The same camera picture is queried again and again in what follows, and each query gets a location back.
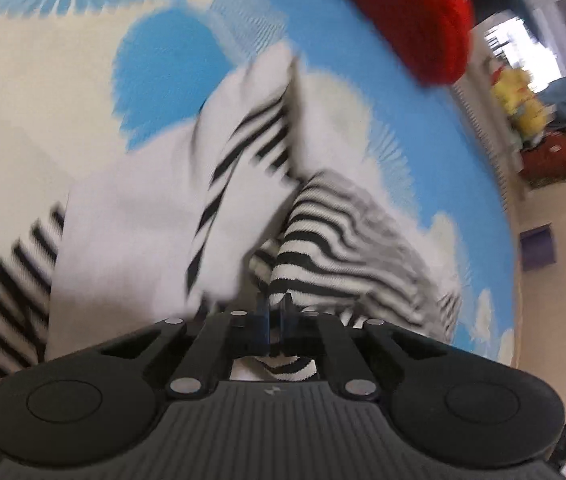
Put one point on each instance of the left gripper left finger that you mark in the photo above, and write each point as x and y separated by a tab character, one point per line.
222	339

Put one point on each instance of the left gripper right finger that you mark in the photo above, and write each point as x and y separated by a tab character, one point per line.
325	339

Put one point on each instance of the black white striped garment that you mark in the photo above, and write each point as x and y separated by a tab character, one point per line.
268	191

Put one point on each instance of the purple box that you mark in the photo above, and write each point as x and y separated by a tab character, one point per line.
537	248

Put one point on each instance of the blue white fan-pattern bedsheet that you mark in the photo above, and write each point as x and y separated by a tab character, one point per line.
85	81

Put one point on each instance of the yellow plush toys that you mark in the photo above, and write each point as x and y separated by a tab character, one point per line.
525	112

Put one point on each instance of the red folded blanket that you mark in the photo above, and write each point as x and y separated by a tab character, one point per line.
432	38

